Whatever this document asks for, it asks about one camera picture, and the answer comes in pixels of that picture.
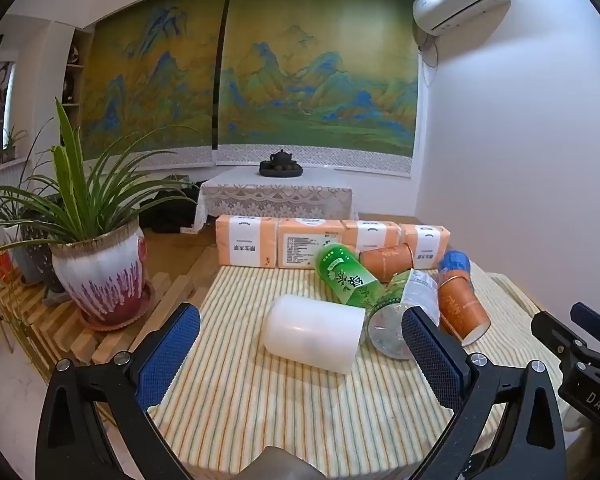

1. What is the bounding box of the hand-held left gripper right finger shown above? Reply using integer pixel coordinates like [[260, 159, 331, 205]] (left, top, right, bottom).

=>
[[401, 305, 567, 480]]

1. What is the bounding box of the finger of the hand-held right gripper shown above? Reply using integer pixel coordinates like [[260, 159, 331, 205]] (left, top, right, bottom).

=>
[[531, 310, 587, 367], [569, 302, 600, 347]]

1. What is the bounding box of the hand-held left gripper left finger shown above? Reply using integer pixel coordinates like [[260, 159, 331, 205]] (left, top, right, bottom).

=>
[[35, 303, 202, 480]]

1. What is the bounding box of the white plastic cup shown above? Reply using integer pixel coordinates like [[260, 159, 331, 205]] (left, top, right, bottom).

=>
[[261, 293, 366, 375]]

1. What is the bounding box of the orange paper cup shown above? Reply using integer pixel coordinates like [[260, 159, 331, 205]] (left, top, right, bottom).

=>
[[438, 271, 492, 346], [358, 243, 415, 284]]

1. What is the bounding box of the blue paper cup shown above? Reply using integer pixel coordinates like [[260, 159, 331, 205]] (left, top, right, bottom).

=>
[[437, 249, 472, 282]]

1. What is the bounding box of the red flowerpot saucer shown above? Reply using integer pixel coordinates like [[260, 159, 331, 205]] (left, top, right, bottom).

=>
[[78, 280, 157, 332]]

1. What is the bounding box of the clear plastic water bottle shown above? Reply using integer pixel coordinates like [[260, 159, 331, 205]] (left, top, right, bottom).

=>
[[367, 268, 441, 361]]

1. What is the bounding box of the white purple ceramic flowerpot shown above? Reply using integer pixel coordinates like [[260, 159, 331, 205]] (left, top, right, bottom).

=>
[[50, 219, 146, 326]]

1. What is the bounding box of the wooden slatted platform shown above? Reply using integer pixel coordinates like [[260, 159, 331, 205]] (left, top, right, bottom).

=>
[[0, 247, 221, 376]]

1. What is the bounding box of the orange tissue pack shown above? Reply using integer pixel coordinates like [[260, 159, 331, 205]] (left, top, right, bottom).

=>
[[399, 223, 452, 271], [276, 218, 345, 269], [214, 214, 277, 269], [341, 219, 402, 252]]

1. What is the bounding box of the green label drink bottle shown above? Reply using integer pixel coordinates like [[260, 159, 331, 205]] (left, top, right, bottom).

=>
[[314, 242, 387, 309]]

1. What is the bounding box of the striped yellow tablecloth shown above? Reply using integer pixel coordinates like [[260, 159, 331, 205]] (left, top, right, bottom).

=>
[[147, 247, 573, 480]]

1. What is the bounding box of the black bag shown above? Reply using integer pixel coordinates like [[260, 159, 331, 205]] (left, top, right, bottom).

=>
[[139, 178, 202, 235]]

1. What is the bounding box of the grey flowerpot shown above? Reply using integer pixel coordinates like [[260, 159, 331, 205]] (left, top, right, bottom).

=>
[[10, 222, 63, 287]]

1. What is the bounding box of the white lace covered table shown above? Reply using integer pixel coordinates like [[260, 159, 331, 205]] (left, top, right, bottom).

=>
[[194, 166, 354, 234]]

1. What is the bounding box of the green spider plant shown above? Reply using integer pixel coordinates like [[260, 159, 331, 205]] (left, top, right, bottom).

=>
[[0, 97, 203, 266]]

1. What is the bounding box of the dark teapot set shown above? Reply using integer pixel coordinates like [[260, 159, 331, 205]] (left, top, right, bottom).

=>
[[258, 148, 305, 179]]

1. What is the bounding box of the landscape painting wall hanging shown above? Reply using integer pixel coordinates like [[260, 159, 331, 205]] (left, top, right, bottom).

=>
[[76, 0, 231, 170], [214, 0, 423, 177]]

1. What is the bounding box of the wooden wall shelf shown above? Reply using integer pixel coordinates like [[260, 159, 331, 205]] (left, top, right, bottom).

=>
[[60, 27, 93, 136]]

